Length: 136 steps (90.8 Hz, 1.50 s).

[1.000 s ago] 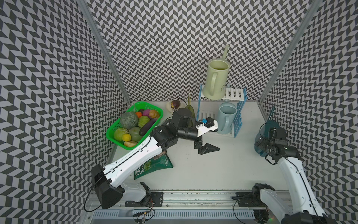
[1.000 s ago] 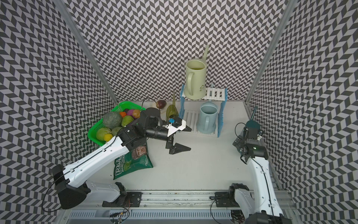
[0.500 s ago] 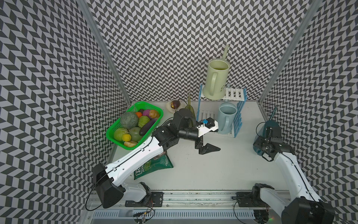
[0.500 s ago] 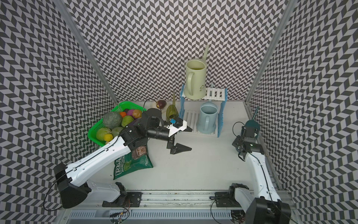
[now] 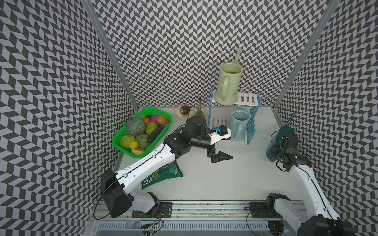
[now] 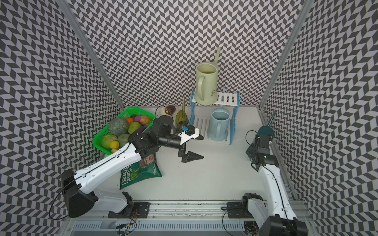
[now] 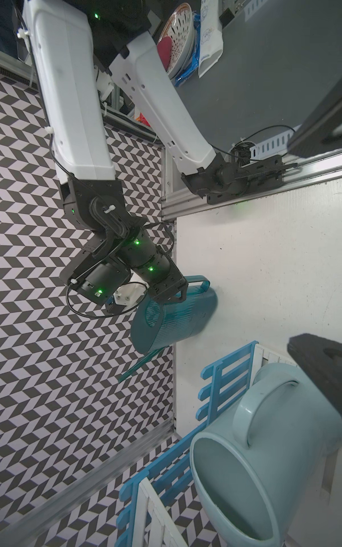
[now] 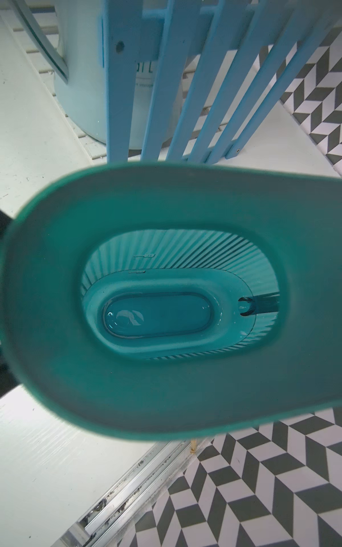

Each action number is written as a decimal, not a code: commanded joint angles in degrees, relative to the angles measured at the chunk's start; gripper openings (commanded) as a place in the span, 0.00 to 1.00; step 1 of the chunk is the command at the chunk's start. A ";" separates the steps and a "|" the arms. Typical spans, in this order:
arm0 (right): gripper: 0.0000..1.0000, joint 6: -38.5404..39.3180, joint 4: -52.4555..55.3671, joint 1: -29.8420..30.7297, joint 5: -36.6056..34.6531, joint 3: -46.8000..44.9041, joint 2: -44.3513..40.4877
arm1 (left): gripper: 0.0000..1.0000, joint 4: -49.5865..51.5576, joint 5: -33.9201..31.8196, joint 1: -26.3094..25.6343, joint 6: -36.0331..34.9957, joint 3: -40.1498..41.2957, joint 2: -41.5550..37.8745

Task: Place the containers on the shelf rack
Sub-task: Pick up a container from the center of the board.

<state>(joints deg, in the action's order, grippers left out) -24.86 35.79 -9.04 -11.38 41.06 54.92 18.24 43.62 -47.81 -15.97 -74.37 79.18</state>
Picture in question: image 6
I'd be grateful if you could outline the green plastic basket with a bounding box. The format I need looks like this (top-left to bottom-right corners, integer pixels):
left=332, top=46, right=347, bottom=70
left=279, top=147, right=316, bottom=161
left=92, top=106, right=156, bottom=159

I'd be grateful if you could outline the green apple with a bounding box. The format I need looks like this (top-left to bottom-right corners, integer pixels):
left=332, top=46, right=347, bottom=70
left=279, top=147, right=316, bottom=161
left=117, top=133, right=130, bottom=148

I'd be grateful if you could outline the light blue watering can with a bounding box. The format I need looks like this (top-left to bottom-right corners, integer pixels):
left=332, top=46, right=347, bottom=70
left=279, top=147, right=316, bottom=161
left=207, top=107, right=231, bottom=142

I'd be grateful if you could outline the purple eggplant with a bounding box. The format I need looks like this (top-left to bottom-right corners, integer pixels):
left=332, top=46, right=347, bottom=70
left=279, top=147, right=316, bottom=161
left=136, top=124, right=149, bottom=134

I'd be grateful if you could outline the dark green melon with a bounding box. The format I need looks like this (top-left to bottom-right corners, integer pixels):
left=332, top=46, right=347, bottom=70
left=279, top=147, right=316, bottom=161
left=108, top=118, right=129, bottom=136

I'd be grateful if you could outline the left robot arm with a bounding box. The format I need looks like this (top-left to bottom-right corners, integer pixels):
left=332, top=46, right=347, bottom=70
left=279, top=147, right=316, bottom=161
left=61, top=116, right=204, bottom=218

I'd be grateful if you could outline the pale green squash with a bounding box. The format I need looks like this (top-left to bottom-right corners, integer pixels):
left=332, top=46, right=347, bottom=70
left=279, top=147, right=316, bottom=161
left=101, top=134, right=118, bottom=148

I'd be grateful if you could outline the purple onion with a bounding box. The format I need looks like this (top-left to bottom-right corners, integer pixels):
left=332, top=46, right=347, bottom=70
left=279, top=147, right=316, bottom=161
left=133, top=115, right=142, bottom=122

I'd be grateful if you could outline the brown potato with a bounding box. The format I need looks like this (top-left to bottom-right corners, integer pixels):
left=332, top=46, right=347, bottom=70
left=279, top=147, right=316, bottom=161
left=139, top=115, right=152, bottom=125

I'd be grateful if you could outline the blue white slatted shelf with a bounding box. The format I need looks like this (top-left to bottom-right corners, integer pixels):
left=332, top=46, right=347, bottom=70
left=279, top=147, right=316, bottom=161
left=189, top=89, right=240, bottom=145

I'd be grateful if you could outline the olive transparent watering can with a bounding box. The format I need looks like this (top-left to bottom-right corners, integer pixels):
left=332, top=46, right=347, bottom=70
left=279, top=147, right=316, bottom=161
left=175, top=97, right=189, bottom=130

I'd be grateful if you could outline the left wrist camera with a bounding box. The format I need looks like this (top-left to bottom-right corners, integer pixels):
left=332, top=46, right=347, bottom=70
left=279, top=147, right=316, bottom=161
left=179, top=125, right=200, bottom=145

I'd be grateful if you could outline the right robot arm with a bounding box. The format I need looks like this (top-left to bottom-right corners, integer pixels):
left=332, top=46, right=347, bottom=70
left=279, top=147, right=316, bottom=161
left=246, top=134, right=309, bottom=236

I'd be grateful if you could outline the light green cabbage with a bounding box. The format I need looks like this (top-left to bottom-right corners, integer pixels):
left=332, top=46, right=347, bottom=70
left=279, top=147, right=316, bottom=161
left=128, top=122, right=142, bottom=134

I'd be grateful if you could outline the clear bowl with plum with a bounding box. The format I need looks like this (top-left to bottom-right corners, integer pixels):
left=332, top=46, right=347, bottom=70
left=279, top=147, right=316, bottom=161
left=157, top=105, right=178, bottom=117

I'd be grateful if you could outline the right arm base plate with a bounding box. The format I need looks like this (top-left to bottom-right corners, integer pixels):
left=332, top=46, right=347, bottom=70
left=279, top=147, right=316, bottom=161
left=226, top=202, right=253, bottom=219

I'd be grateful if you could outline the cream watering can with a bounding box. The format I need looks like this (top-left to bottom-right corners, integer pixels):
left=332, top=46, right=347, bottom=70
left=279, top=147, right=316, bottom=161
left=194, top=47, right=221, bottom=106

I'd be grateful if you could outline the green chips bag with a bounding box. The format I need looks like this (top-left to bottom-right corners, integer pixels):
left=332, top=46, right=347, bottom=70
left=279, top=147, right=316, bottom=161
left=120, top=153, right=162, bottom=189

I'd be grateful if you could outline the yellow lemon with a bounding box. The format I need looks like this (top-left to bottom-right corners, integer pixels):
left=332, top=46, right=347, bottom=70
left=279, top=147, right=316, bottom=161
left=109, top=140, right=120, bottom=149

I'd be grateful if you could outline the teal transparent watering can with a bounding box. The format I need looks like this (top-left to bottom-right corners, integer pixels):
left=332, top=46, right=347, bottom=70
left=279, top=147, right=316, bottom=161
left=257, top=112, right=276, bottom=141

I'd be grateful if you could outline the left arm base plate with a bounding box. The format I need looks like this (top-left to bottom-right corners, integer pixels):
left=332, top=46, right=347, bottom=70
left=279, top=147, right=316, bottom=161
left=108, top=202, right=151, bottom=219

